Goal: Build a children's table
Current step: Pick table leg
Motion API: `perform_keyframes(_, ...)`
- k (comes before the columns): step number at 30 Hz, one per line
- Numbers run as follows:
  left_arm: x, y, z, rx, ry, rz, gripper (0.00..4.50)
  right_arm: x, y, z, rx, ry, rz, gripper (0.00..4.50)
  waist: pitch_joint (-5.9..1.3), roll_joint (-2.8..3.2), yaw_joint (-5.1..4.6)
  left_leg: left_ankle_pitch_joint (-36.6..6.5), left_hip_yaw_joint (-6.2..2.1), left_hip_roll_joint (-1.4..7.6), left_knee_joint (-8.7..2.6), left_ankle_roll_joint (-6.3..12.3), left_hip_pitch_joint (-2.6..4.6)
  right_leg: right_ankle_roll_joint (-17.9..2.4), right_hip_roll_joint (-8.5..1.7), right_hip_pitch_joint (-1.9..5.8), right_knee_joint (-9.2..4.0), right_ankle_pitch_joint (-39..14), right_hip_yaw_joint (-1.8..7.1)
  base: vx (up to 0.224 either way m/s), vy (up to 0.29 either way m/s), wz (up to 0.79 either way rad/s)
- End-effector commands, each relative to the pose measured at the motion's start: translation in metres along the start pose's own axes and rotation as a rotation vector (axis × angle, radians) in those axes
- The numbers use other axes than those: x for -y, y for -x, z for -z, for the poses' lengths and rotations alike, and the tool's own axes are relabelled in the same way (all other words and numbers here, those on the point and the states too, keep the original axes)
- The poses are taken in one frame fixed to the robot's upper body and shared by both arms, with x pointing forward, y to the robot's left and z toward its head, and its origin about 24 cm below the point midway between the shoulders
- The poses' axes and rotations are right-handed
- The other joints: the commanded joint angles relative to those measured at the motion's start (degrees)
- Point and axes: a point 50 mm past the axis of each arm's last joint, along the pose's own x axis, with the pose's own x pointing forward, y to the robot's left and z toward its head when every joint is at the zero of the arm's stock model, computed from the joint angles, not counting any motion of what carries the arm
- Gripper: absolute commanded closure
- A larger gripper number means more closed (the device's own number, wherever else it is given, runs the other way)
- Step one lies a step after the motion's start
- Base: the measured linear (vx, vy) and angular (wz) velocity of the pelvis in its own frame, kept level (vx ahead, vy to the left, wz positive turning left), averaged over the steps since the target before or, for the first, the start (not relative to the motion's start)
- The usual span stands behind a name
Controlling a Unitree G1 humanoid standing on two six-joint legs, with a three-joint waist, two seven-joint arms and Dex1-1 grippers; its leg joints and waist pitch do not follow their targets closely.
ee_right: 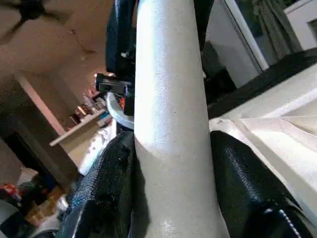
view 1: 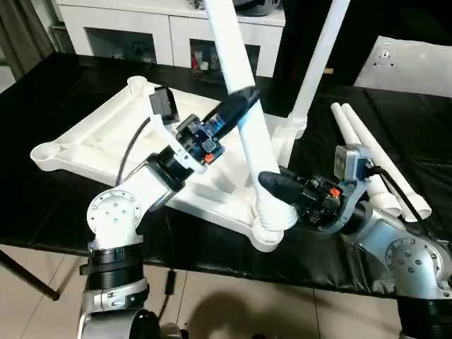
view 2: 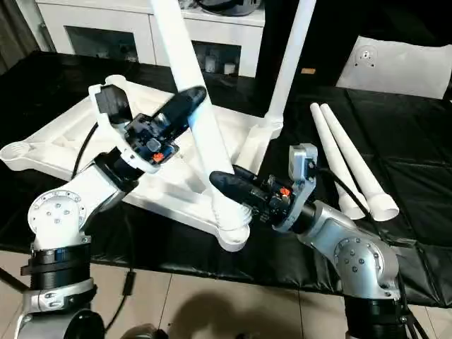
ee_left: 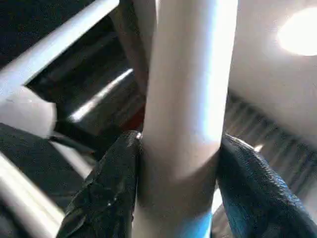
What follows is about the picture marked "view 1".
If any white plastic table leg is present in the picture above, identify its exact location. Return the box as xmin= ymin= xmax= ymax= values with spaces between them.
xmin=341 ymin=104 xmax=434 ymax=220
xmin=285 ymin=0 xmax=352 ymax=139
xmin=203 ymin=0 xmax=299 ymax=233
xmin=330 ymin=102 xmax=404 ymax=217

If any white plastic table top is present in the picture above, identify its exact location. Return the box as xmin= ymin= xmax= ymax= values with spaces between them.
xmin=30 ymin=76 xmax=309 ymax=254

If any white cabinet with glass doors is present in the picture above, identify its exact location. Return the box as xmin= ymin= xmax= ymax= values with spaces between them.
xmin=56 ymin=0 xmax=287 ymax=77

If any white flat panel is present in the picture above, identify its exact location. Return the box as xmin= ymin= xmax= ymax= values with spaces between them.
xmin=353 ymin=35 xmax=452 ymax=98

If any black work mat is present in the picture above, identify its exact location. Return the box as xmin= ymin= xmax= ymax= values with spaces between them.
xmin=0 ymin=53 xmax=452 ymax=301

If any grey curtain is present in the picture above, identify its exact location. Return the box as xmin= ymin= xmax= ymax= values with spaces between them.
xmin=0 ymin=0 xmax=59 ymax=80

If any black metal stand leg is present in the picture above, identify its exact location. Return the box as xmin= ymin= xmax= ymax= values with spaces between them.
xmin=0 ymin=249 xmax=61 ymax=303

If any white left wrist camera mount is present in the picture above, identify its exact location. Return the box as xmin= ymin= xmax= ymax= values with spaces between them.
xmin=148 ymin=85 xmax=207 ymax=172

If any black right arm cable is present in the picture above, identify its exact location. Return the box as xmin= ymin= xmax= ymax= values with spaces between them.
xmin=366 ymin=165 xmax=436 ymax=242

